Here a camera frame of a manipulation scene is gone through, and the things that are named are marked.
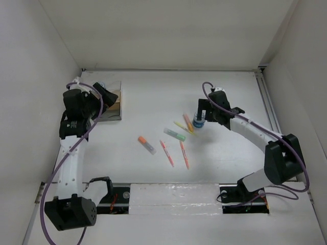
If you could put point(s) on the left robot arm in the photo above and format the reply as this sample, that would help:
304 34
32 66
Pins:
74 206

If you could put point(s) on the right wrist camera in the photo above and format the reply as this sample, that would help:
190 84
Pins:
216 89

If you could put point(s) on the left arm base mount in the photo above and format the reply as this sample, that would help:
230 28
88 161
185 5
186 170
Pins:
109 198

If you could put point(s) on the yellow thin pen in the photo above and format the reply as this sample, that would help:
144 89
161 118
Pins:
184 128

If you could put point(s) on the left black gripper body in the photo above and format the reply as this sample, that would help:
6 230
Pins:
93 104

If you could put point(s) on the right pink thin pen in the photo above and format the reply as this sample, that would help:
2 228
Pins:
184 155

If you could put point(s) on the pink thin pen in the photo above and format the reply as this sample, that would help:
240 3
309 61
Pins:
184 155
167 153

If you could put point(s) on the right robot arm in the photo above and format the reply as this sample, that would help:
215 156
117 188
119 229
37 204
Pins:
283 159

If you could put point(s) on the wooden clear organizer container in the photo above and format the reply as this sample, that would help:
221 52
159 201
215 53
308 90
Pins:
113 113

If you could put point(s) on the green cap highlighter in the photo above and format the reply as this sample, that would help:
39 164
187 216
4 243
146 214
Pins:
174 134

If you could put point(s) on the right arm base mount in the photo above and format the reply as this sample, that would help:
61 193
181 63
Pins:
236 200

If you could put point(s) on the aluminium rail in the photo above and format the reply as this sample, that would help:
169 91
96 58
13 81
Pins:
271 115

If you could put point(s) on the orange cap grey highlighter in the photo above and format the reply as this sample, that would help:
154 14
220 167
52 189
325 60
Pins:
147 145

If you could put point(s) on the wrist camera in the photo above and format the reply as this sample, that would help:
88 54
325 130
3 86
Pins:
77 85
216 89

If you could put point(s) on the orange pink highlighter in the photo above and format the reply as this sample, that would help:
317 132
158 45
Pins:
188 122

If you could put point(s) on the left pink thin pen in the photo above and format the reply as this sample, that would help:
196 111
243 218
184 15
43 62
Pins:
167 153

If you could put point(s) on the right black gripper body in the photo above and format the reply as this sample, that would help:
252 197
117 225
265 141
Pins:
213 113

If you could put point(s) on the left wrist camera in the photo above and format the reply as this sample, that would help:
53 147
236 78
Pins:
77 85

